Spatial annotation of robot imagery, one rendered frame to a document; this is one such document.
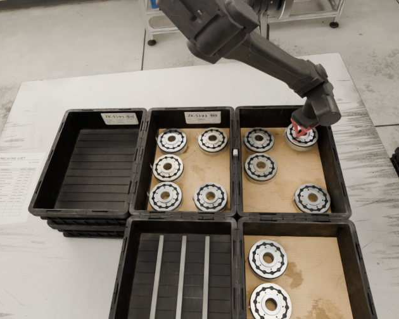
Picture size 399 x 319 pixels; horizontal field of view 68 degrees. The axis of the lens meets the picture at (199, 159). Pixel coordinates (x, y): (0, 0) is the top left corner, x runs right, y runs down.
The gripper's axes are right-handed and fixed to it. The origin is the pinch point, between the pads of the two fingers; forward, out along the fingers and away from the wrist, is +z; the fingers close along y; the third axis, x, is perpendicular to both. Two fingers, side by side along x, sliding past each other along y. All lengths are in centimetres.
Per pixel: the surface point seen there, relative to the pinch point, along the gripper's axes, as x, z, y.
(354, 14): 105, 83, 202
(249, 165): 1.9, 4.6, -20.7
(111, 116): 45, 2, -48
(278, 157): -0.6, 6.9, -9.4
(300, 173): -9.2, 6.6, -8.2
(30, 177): 57, 25, -86
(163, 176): 15.1, 6.2, -45.2
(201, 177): 8.9, 8.4, -34.6
